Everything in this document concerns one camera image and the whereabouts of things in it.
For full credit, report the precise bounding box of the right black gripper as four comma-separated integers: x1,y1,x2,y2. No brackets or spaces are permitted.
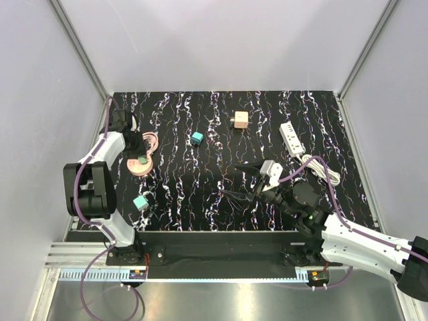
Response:
220,157,298,217

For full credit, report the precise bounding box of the green usb charger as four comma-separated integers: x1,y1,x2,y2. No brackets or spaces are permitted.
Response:
138,156,149,165

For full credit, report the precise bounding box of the pink cube socket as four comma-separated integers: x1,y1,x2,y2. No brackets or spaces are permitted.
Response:
231,111,249,129

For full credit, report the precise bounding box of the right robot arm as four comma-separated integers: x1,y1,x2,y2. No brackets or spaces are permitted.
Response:
222,160,427,302

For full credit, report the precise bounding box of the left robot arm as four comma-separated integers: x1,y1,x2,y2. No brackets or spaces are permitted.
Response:
63,110,153,265

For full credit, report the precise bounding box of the mint plug adapter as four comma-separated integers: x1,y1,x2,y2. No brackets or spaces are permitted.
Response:
133,195,149,211

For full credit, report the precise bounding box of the teal plug adapter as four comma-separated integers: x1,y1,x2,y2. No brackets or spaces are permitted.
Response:
190,132,204,146

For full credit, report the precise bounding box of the pink round socket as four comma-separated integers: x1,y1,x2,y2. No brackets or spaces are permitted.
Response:
126,157,153,177

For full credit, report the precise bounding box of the white power strip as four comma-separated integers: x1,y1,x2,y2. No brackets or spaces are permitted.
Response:
280,122,305,157

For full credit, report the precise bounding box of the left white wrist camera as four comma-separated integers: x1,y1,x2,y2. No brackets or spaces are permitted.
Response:
131,114,138,132

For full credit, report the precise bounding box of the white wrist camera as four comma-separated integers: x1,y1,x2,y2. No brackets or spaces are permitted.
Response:
259,160,283,187
131,114,138,132

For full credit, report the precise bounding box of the pink coiled cable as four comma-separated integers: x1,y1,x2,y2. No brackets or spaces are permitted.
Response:
142,132,160,161

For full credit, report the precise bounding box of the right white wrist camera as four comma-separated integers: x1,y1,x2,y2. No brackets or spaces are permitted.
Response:
259,160,283,187

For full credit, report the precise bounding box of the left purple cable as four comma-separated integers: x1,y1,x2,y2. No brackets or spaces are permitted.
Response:
75,96,146,320

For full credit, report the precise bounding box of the white power strip cord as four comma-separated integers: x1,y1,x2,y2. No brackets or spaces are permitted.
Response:
299,154,341,187

